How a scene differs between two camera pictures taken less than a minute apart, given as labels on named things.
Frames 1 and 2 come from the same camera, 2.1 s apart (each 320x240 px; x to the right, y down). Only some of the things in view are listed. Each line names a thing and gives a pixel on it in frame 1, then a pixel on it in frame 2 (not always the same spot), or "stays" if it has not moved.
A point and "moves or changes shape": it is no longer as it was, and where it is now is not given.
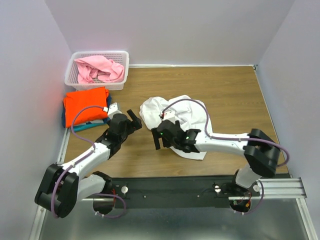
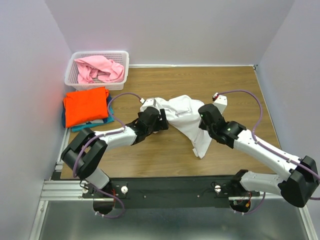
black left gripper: (135, 125) → (161, 125)
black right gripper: (156, 134) → (201, 125)
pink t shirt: (91, 67) stays
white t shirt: (191, 113) moves or changes shape
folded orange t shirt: (74, 101) stays
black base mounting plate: (171, 192) stays
